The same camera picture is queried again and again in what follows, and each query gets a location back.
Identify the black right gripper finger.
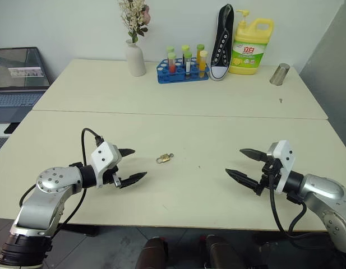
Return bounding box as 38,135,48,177
225,168,260,194
239,149,268,163

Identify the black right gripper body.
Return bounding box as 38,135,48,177
256,153,283,196

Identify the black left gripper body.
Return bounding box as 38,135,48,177
103,165,123,188

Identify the dark rounded shape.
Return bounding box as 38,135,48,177
135,236,169,269
199,234,241,269

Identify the steel cup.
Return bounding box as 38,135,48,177
269,63,290,86

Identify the blue test tube rack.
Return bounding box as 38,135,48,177
156,57,210,84

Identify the white ceramic vase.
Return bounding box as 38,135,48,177
125,39,147,77

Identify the red liquid test tube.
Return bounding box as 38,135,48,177
166,46,177,75

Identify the yellow dish soap bottle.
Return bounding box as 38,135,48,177
228,10,274,76

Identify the yellow cap orange tube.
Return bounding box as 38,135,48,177
199,50,209,78

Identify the white label test tube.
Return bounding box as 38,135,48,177
183,51,193,79

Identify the black canvas sneaker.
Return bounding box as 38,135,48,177
209,4,236,82

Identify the black flat stand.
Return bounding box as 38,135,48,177
3,122,20,135

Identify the grey open laptop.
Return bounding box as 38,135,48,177
0,47,52,124

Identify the dried flower bunch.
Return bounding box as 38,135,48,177
118,0,151,44

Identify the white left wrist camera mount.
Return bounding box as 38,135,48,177
90,141,123,189

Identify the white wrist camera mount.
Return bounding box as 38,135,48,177
90,141,123,189
266,139,296,194

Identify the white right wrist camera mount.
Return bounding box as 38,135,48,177
266,139,296,194

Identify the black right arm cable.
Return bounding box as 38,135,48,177
269,168,342,250

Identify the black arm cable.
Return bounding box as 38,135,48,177
18,128,105,230
269,168,342,250

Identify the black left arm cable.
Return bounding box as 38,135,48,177
18,128,105,230

